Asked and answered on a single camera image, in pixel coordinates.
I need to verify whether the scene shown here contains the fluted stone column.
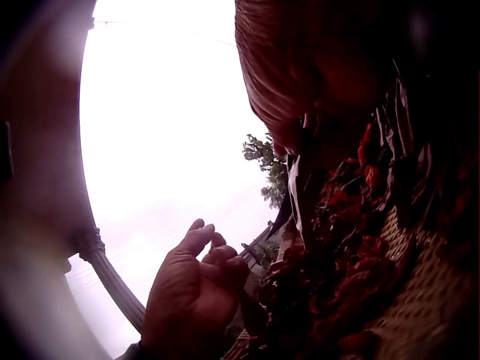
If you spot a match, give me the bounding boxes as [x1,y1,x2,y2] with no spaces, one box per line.
[68,224,147,335]

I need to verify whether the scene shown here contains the person's right hand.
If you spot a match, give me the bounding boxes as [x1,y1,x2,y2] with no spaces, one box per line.
[234,0,417,156]

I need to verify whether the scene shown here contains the person's left fingers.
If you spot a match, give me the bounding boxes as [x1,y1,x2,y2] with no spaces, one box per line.
[201,246,251,300]

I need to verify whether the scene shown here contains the green tree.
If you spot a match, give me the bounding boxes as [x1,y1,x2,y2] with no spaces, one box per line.
[242,133,290,209]

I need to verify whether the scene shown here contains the tan woven basket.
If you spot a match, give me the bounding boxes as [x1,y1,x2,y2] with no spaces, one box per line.
[224,204,480,360]

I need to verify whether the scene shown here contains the pile of red chillies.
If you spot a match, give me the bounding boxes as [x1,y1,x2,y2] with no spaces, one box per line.
[240,120,420,360]

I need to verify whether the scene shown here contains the person's right fingers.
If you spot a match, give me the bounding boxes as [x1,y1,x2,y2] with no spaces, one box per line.
[262,111,303,156]

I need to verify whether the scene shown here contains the person's left thumb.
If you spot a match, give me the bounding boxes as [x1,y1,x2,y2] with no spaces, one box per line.
[176,219,205,259]

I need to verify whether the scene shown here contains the person's left hand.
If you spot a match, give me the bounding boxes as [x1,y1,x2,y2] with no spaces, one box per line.
[141,219,251,354]

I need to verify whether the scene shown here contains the person's left index finger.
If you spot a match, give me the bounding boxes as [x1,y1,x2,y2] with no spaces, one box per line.
[204,224,228,251]

